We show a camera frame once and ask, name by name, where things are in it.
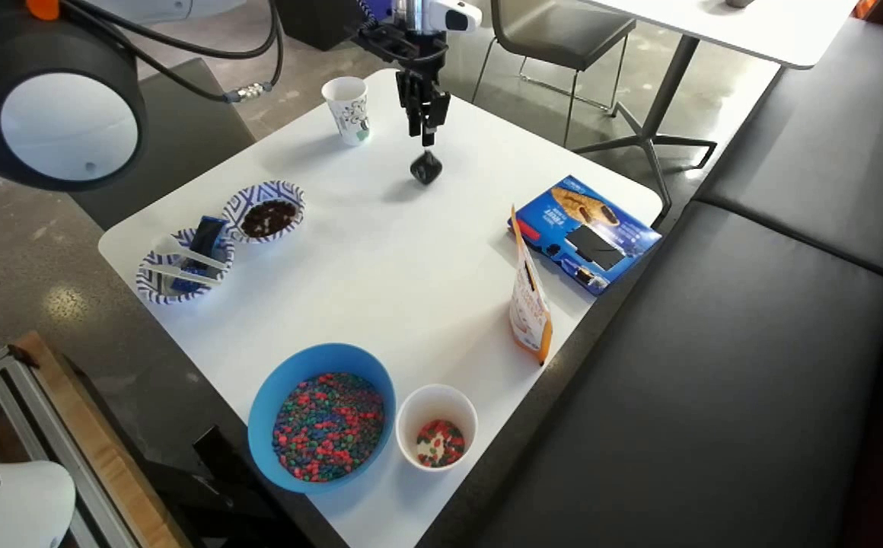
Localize metal frame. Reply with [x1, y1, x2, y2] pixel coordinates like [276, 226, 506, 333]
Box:
[0, 346, 115, 548]

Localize white orange snack bag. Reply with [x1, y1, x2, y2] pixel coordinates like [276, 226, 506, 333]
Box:
[506, 203, 556, 368]

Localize small black packet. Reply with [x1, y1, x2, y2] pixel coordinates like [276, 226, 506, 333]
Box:
[188, 212, 230, 258]

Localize white table with black pedestal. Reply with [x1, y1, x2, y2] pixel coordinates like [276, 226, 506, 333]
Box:
[571, 0, 861, 223]

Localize dark cabinet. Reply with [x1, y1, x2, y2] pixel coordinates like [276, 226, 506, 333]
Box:
[271, 0, 379, 52]

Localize blue plastic bowl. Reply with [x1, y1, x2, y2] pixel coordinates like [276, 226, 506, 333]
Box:
[245, 341, 400, 495]

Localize plain white paper cup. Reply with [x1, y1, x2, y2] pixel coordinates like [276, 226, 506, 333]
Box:
[396, 380, 480, 474]

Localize wooden plank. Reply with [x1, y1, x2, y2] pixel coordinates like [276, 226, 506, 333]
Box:
[9, 330, 192, 548]

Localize dark chair with metal legs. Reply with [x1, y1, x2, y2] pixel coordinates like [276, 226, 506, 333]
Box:
[470, 0, 638, 150]

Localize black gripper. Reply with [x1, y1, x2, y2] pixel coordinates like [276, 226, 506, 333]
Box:
[358, 18, 455, 150]

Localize white printed paper coffee cup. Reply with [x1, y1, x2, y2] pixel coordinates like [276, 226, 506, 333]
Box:
[319, 74, 374, 150]

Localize black cable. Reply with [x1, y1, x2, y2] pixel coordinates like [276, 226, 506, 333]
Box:
[65, 0, 289, 102]

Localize blue cardboard box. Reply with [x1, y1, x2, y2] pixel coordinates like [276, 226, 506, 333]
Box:
[511, 175, 668, 298]

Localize small black object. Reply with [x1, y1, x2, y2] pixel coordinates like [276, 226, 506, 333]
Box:
[408, 150, 446, 190]

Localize black bench seat cushion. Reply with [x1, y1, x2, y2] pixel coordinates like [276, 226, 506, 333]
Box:
[697, 12, 883, 283]
[457, 198, 883, 548]

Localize blue patterned paper bowl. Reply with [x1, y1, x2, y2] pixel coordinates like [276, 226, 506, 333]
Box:
[220, 177, 310, 247]

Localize multicoloured beads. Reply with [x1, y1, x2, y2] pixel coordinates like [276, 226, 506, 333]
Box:
[271, 368, 390, 485]

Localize dark brown granules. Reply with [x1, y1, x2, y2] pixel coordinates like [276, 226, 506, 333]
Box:
[241, 198, 301, 240]

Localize blue patterned paper plate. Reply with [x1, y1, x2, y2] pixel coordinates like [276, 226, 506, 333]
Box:
[135, 226, 236, 307]

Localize white paper stick packet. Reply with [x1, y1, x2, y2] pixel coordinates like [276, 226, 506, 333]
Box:
[149, 263, 221, 293]
[160, 236, 234, 273]

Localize red and white candies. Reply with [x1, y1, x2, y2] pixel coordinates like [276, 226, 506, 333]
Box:
[410, 416, 470, 470]

